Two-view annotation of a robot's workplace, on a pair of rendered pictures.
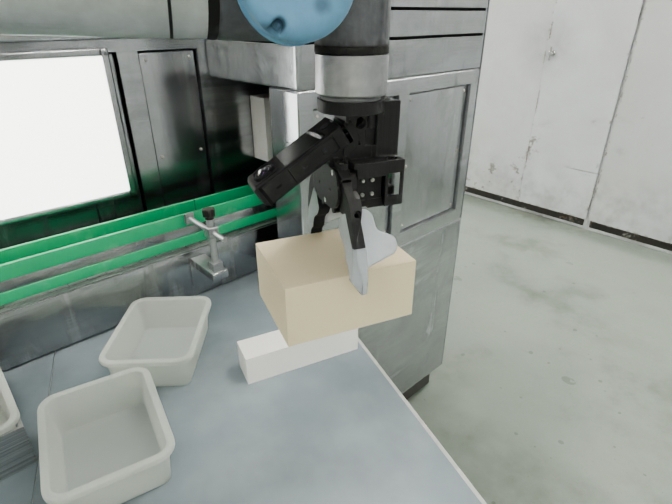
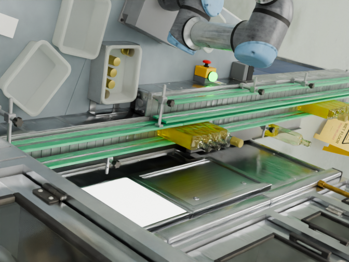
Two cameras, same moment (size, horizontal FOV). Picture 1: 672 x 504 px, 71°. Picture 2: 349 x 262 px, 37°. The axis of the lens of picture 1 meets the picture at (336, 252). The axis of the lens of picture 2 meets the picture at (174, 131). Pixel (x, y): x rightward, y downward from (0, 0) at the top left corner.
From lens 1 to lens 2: 156 cm
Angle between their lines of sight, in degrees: 87
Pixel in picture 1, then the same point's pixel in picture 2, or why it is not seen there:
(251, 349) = (11, 25)
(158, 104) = not seen: hidden behind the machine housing
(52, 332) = (71, 118)
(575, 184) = not seen: outside the picture
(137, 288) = (31, 127)
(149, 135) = not seen: hidden behind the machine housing
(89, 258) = (66, 139)
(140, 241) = (38, 144)
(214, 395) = (26, 22)
